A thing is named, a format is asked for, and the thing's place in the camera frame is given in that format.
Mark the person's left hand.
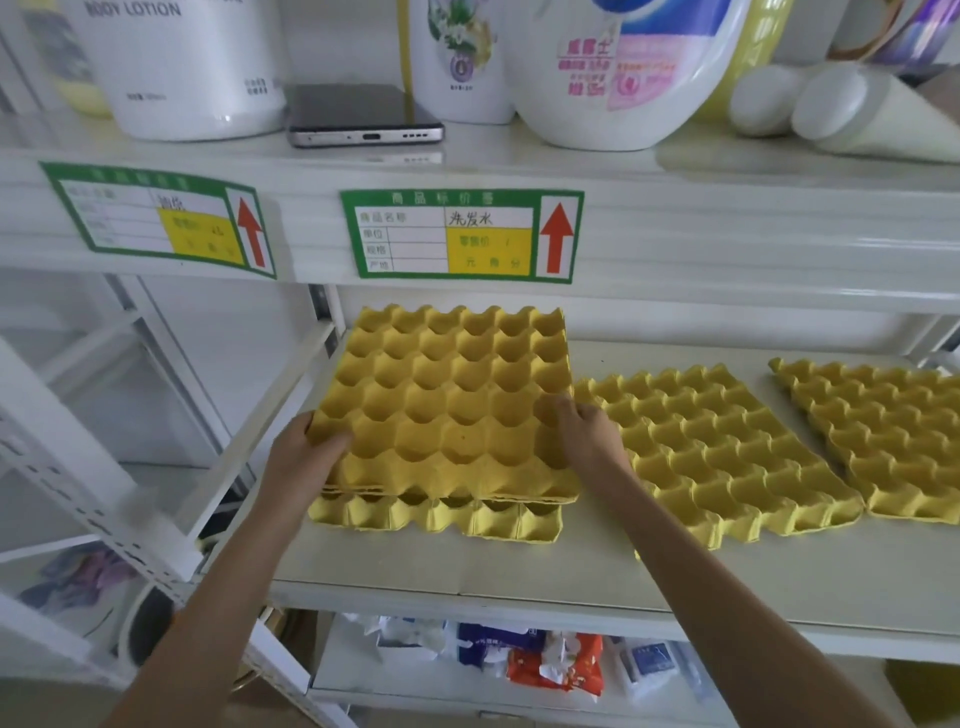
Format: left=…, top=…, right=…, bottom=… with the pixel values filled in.
left=258, top=411, right=354, bottom=520

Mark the person's right hand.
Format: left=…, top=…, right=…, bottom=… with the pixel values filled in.
left=554, top=395, right=636, bottom=498

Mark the yellow paper egg tray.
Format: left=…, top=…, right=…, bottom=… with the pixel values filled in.
left=768, top=357, right=960, bottom=525
left=307, top=487, right=566, bottom=546
left=573, top=363, right=867, bottom=554
left=306, top=303, right=585, bottom=506

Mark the person's left forearm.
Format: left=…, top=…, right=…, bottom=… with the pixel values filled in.
left=103, top=483, right=325, bottom=728

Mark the person's right forearm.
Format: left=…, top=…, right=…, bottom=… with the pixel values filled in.
left=581, top=461, right=900, bottom=728

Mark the green price label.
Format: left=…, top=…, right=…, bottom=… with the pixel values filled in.
left=339, top=187, right=585, bottom=285
left=39, top=161, right=278, bottom=281

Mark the white tissue packet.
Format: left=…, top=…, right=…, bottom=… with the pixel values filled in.
left=363, top=614, right=453, bottom=666

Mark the white metal shelf unit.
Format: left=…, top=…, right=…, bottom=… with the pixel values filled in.
left=0, top=0, right=960, bottom=728

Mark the orange packet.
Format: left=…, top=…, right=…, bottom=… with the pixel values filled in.
left=505, top=631, right=606, bottom=699

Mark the black round container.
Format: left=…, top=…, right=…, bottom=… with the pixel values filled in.
left=118, top=584, right=178, bottom=669

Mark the white perforated metal rack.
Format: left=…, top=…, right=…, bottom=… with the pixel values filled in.
left=0, top=271, right=340, bottom=728

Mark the white and blue packet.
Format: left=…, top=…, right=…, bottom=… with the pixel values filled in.
left=618, top=638, right=704, bottom=703

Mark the purple cloth bundle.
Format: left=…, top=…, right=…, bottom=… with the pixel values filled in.
left=18, top=543, right=138, bottom=625

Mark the black smartphone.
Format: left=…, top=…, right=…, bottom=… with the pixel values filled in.
left=282, top=82, right=446, bottom=150

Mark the large white detergent bottle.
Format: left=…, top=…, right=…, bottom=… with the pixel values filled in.
left=500, top=0, right=753, bottom=152

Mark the white floral print bottle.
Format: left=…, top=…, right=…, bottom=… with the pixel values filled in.
left=397, top=0, right=517, bottom=126

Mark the white squeeze tube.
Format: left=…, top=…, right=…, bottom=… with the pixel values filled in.
left=727, top=63, right=852, bottom=138
left=790, top=66, right=960, bottom=165

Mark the white lotion bottle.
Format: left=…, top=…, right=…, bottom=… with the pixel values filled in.
left=60, top=0, right=288, bottom=143

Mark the yellow plastic bottle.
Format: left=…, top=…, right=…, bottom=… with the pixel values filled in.
left=693, top=0, right=798, bottom=126

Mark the yellow box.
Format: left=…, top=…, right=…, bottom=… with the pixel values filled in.
left=885, top=659, right=960, bottom=728

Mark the pale yellow bottle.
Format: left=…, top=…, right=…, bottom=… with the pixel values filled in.
left=18, top=0, right=114, bottom=118

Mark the purple package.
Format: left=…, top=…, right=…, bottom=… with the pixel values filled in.
left=828, top=0, right=960, bottom=70

